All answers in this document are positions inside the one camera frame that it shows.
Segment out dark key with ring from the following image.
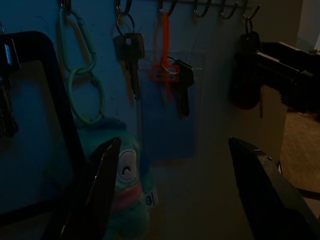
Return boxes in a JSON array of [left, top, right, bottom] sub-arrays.
[[159, 55, 195, 119]]

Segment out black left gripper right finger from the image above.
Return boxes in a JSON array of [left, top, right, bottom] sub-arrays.
[[227, 136, 320, 240]]

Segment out mint green carabiner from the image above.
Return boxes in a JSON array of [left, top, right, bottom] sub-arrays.
[[67, 65, 106, 125], [58, 8, 99, 76]]

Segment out dark hanging strap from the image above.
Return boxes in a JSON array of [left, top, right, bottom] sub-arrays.
[[0, 36, 20, 139]]

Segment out metal hook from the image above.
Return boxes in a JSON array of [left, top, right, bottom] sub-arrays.
[[114, 0, 133, 15], [241, 4, 261, 21], [220, 1, 238, 20], [192, 0, 213, 18], [58, 0, 73, 13], [158, 0, 178, 15]]

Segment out clear plastic sleeve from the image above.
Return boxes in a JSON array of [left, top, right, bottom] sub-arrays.
[[136, 49, 206, 164]]

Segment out black key fob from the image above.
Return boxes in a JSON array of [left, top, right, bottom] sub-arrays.
[[234, 17, 264, 111]]

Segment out silver key with ring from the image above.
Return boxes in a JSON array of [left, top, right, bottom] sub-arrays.
[[113, 11, 146, 101]]

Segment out orange zip tie tag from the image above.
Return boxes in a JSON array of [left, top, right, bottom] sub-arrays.
[[151, 11, 180, 105]]

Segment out black rectangular frame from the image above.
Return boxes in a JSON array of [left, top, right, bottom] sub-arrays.
[[0, 30, 87, 220]]

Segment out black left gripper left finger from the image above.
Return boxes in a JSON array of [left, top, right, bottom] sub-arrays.
[[59, 136, 122, 240]]

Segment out green plush toy keychain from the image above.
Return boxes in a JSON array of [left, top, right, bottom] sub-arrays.
[[76, 116, 159, 240]]

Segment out metal hook rail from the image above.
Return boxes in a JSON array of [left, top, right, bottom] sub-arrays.
[[172, 0, 252, 9]]

